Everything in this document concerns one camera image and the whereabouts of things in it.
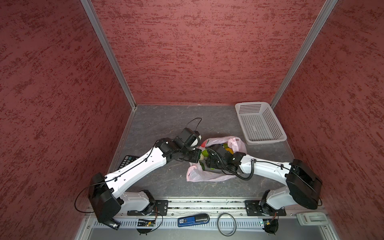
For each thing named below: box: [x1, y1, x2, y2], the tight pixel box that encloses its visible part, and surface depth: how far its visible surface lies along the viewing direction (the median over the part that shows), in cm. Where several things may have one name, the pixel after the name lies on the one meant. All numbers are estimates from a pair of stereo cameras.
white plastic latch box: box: [296, 212, 329, 226], surface depth 71 cm
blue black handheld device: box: [177, 213, 210, 227], surface depth 70 cm
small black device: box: [102, 215, 121, 231], surface depth 69 cm
